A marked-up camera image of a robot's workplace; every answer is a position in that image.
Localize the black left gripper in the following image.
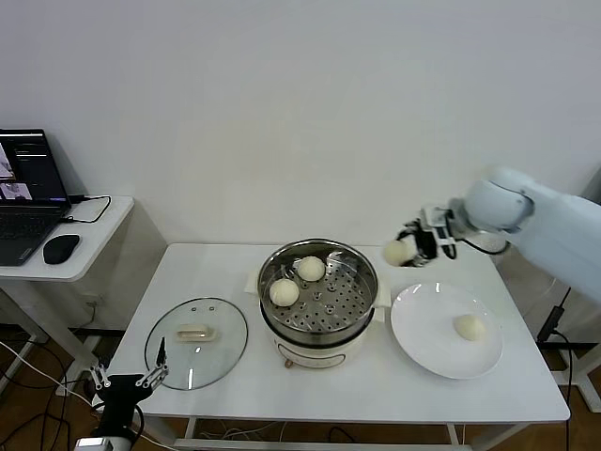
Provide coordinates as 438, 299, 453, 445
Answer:
88, 335, 170, 438

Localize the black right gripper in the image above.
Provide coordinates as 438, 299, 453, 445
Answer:
396, 220, 457, 270

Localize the white steamed baozi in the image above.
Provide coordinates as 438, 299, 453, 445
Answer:
269, 278, 301, 307
296, 256, 326, 283
382, 239, 414, 268
453, 313, 487, 342

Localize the glass pot lid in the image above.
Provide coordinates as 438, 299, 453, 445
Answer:
144, 295, 249, 391

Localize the steel steamer basket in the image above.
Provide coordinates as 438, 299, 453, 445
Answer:
243, 239, 393, 335

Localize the white round plate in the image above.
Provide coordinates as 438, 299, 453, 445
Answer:
389, 281, 504, 381

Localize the white side desk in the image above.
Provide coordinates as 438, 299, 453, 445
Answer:
0, 194, 169, 398

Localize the black computer mouse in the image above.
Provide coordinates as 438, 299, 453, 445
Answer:
41, 233, 81, 266

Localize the cream electric pot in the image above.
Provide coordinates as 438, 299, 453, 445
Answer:
259, 304, 377, 370

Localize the black laptop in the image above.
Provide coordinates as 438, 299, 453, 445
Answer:
0, 129, 72, 268

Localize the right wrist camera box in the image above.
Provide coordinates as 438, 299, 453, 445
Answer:
419, 205, 455, 227

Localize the long white floor cable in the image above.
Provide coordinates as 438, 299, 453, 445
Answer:
0, 338, 98, 406

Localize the black cable with adapter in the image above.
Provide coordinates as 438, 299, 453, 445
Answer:
536, 286, 578, 414

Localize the white table frame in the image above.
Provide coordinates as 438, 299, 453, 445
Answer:
149, 415, 475, 451

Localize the black laptop cable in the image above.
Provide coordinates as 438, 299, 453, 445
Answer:
58, 194, 113, 226

